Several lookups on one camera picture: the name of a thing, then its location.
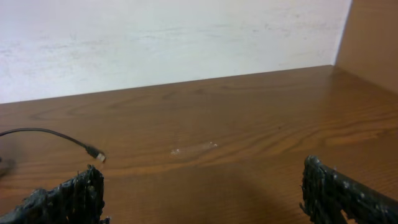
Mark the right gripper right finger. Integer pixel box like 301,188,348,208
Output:
300,156,397,224

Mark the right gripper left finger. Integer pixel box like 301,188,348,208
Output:
1,165,111,224

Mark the black usb cable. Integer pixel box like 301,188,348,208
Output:
0,127,107,164

